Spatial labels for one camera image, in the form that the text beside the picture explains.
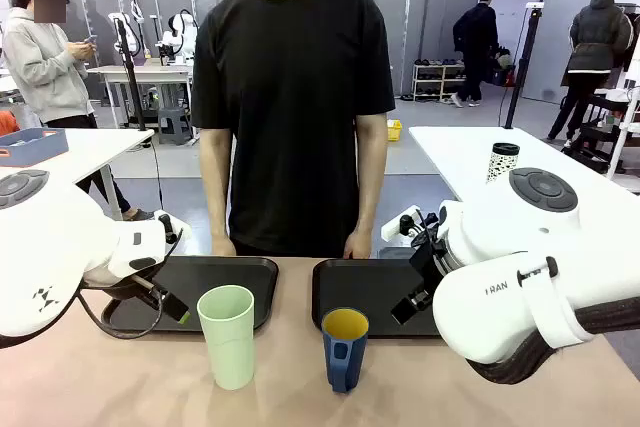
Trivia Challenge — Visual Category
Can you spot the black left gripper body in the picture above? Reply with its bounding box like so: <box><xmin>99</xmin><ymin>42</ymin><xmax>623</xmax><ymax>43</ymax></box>
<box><xmin>119</xmin><ymin>274</ymin><xmax>169</xmax><ymax>306</ymax></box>

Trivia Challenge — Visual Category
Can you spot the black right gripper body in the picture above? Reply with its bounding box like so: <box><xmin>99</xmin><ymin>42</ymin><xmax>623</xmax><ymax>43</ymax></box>
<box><xmin>408</xmin><ymin>241</ymin><xmax>449</xmax><ymax>293</ymax></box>

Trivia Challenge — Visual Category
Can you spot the tall pale green cup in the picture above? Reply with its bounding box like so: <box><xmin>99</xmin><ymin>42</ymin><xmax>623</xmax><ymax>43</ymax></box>
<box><xmin>196</xmin><ymin>285</ymin><xmax>256</xmax><ymax>392</ymax></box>

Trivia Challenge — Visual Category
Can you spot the person's right forearm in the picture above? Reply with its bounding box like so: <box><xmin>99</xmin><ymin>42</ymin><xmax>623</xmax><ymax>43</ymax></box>
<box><xmin>198</xmin><ymin>126</ymin><xmax>236</xmax><ymax>243</ymax></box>

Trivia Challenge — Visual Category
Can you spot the person's left forearm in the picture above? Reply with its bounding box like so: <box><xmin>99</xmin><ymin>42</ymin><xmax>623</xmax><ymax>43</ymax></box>
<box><xmin>349</xmin><ymin>114</ymin><xmax>389</xmax><ymax>239</ymax></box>

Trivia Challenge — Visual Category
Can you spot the person's left hand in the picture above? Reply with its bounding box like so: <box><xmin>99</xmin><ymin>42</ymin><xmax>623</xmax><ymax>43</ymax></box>
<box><xmin>343</xmin><ymin>232</ymin><xmax>374</xmax><ymax>259</ymax></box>

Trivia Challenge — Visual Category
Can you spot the black plastic tray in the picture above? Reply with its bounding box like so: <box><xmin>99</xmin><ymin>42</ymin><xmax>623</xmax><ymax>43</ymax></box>
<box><xmin>311</xmin><ymin>258</ymin><xmax>446</xmax><ymax>338</ymax></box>
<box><xmin>101</xmin><ymin>255</ymin><xmax>280</xmax><ymax>333</ymax></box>

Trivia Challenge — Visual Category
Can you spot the blue cup yellow inside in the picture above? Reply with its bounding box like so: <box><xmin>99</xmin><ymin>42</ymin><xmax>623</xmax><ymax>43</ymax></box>
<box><xmin>320</xmin><ymin>307</ymin><xmax>370</xmax><ymax>395</ymax></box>

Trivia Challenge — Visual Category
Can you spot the white table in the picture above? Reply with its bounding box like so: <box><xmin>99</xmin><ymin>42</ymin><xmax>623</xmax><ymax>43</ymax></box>
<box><xmin>408</xmin><ymin>125</ymin><xmax>640</xmax><ymax>253</ymax></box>
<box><xmin>0</xmin><ymin>127</ymin><xmax>156</xmax><ymax>221</ymax></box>

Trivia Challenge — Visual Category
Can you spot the spotted cup with black lid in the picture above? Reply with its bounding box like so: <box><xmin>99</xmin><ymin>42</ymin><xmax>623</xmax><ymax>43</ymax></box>
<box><xmin>485</xmin><ymin>142</ymin><xmax>521</xmax><ymax>184</ymax></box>

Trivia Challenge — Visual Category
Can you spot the grey stool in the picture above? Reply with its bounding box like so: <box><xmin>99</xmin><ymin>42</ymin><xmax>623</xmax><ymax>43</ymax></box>
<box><xmin>157</xmin><ymin>107</ymin><xmax>194</xmax><ymax>144</ymax></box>

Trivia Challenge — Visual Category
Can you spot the blue storage box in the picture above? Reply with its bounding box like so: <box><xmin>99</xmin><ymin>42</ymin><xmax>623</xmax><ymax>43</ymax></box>
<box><xmin>0</xmin><ymin>127</ymin><xmax>70</xmax><ymax>168</ymax></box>

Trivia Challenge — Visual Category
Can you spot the white shoe rack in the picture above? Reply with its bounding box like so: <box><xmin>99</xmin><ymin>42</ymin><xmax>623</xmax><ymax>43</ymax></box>
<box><xmin>412</xmin><ymin>59</ymin><xmax>469</xmax><ymax>101</ymax></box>

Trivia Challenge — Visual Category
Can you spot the black tripod pole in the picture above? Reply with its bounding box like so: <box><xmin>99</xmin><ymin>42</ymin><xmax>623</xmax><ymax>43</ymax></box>
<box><xmin>113</xmin><ymin>16</ymin><xmax>151</xmax><ymax>132</ymax></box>

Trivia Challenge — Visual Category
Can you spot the black stand with white top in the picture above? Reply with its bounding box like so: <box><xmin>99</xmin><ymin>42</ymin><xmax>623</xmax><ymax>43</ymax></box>
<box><xmin>503</xmin><ymin>1</ymin><xmax>545</xmax><ymax>129</ymax></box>

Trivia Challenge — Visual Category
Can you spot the black cart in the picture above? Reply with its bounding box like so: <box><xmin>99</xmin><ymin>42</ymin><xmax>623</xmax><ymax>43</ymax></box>
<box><xmin>564</xmin><ymin>91</ymin><xmax>631</xmax><ymax>173</ymax></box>

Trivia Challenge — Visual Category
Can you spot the person in black T-shirt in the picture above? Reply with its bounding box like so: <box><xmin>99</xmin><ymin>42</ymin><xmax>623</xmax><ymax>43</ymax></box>
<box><xmin>190</xmin><ymin>0</ymin><xmax>396</xmax><ymax>258</ymax></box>

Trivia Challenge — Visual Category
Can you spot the orange object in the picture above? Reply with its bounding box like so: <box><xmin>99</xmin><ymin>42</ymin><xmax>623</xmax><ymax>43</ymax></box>
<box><xmin>0</xmin><ymin>110</ymin><xmax>22</xmax><ymax>137</ymax></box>

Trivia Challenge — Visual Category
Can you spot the beige workbench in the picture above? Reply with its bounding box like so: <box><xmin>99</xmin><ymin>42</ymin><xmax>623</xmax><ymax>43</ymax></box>
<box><xmin>87</xmin><ymin>64</ymin><xmax>194</xmax><ymax>128</ymax></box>

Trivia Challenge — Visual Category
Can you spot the person in black clothes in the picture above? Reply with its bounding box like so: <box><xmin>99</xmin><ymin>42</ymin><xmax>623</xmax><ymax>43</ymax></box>
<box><xmin>451</xmin><ymin>0</ymin><xmax>501</xmax><ymax>108</ymax></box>

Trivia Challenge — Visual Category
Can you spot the woman in grey hoodie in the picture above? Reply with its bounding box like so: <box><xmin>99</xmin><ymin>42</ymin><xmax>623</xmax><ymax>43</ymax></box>
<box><xmin>2</xmin><ymin>0</ymin><xmax>156</xmax><ymax>222</ymax></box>

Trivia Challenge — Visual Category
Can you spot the person in dark puffer jacket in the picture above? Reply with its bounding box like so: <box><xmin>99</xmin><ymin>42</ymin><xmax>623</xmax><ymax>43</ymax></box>
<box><xmin>547</xmin><ymin>0</ymin><xmax>635</xmax><ymax>143</ymax></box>

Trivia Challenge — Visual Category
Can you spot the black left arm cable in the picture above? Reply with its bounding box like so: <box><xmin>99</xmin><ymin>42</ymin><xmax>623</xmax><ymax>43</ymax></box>
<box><xmin>74</xmin><ymin>229</ymin><xmax>185</xmax><ymax>341</ymax></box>

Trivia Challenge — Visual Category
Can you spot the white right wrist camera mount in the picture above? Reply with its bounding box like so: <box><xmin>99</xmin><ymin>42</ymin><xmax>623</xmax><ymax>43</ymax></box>
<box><xmin>380</xmin><ymin>205</ymin><xmax>424</xmax><ymax>242</ymax></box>

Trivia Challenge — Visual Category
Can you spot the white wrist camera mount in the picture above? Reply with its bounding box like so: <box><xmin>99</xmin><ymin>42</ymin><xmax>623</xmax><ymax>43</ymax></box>
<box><xmin>153</xmin><ymin>209</ymin><xmax>192</xmax><ymax>248</ymax></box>
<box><xmin>380</xmin><ymin>205</ymin><xmax>424</xmax><ymax>242</ymax></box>

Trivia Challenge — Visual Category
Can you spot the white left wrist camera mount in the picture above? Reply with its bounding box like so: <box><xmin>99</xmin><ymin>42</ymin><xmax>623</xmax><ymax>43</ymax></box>
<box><xmin>153</xmin><ymin>209</ymin><xmax>192</xmax><ymax>248</ymax></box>

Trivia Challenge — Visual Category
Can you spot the black right arm cable sleeve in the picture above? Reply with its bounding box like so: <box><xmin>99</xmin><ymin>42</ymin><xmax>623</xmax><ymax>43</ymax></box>
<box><xmin>467</xmin><ymin>296</ymin><xmax>640</xmax><ymax>386</ymax></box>

